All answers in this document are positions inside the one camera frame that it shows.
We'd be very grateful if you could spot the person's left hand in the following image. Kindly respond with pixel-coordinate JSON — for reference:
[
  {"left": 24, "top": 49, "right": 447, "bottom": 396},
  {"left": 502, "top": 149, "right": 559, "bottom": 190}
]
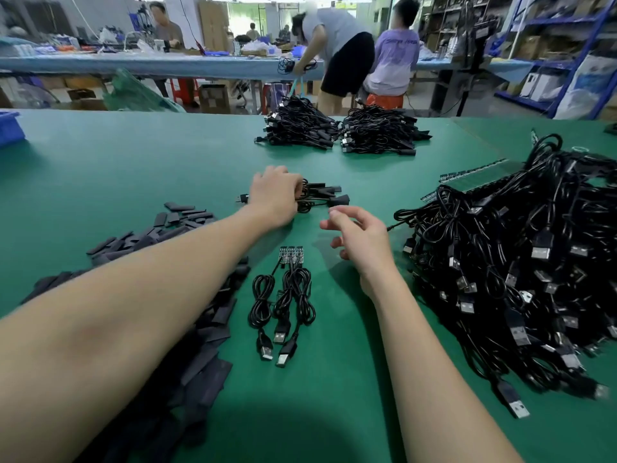
[{"left": 245, "top": 165, "right": 306, "bottom": 230}]

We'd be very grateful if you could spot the person's right hand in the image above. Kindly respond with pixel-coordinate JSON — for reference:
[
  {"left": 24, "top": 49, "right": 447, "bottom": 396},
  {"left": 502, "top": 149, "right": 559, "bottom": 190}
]
[{"left": 320, "top": 205, "right": 397, "bottom": 287}]

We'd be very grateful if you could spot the heap of finished black cables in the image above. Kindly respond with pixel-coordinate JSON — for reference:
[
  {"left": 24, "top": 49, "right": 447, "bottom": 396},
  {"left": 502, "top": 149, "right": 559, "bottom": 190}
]
[{"left": 238, "top": 178, "right": 352, "bottom": 215}]

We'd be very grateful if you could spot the bundle of black cables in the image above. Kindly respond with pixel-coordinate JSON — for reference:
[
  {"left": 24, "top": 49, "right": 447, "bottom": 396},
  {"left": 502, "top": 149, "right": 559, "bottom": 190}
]
[
  {"left": 255, "top": 96, "right": 341, "bottom": 151},
  {"left": 337, "top": 104, "right": 432, "bottom": 158}
]

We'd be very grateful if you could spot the joined bunch of black cables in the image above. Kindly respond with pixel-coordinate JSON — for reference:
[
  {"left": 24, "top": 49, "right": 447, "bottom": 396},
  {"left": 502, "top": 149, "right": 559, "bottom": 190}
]
[{"left": 247, "top": 246, "right": 318, "bottom": 369}]

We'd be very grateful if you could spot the large pile of black cables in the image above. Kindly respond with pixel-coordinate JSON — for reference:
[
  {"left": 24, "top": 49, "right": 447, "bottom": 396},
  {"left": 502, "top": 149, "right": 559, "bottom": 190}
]
[{"left": 388, "top": 132, "right": 617, "bottom": 421}]

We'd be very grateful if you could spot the pile of black sleeve strips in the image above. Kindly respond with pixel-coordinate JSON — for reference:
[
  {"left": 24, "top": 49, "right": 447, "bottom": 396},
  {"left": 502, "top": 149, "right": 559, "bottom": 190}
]
[{"left": 19, "top": 201, "right": 254, "bottom": 463}]

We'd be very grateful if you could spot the person's left forearm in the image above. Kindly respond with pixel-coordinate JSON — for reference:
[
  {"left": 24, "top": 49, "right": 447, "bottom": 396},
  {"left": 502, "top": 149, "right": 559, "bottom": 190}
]
[{"left": 0, "top": 202, "right": 276, "bottom": 463}]

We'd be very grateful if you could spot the person's right forearm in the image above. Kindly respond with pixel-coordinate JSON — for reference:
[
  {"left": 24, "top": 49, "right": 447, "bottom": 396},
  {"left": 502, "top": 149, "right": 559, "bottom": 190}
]
[{"left": 364, "top": 267, "right": 526, "bottom": 463}]

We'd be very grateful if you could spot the small upright cardboard box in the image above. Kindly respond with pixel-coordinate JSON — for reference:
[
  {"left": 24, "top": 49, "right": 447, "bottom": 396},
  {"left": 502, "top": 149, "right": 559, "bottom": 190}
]
[{"left": 199, "top": 82, "right": 233, "bottom": 114}]

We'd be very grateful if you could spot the green circuit board panel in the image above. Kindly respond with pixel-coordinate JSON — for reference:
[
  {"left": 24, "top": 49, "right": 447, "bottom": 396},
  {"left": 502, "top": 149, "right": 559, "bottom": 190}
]
[{"left": 421, "top": 158, "right": 541, "bottom": 203}]

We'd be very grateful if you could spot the orange plastic stool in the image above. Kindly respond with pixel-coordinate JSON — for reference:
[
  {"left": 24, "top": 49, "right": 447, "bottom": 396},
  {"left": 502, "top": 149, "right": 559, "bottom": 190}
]
[{"left": 366, "top": 93, "right": 407, "bottom": 112}]

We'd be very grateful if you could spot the green plastic bag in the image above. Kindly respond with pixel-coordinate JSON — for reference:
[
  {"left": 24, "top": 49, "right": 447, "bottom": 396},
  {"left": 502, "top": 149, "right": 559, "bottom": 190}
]
[{"left": 103, "top": 69, "right": 184, "bottom": 114}]

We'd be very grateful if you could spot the long blue work table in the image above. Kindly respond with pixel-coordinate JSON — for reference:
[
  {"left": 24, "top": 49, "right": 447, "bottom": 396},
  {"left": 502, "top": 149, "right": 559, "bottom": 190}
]
[{"left": 0, "top": 51, "right": 537, "bottom": 89}]

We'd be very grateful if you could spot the black tripod stand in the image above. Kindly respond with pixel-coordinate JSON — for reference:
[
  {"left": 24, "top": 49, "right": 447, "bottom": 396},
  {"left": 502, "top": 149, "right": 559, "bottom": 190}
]
[{"left": 429, "top": 5, "right": 503, "bottom": 118}]

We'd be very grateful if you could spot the blue plastic bin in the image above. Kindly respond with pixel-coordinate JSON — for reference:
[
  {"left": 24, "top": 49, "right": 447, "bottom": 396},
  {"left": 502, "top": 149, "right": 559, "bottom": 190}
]
[{"left": 0, "top": 111, "right": 27, "bottom": 149}]

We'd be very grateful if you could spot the white plastic bag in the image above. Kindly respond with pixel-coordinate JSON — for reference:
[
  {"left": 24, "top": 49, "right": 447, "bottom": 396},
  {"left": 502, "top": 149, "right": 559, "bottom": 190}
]
[{"left": 554, "top": 55, "right": 617, "bottom": 120}]

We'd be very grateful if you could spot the blue metal shelving rack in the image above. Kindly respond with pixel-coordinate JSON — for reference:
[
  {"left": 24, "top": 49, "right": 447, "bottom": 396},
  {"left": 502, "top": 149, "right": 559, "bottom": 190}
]
[{"left": 492, "top": 0, "right": 617, "bottom": 122}]

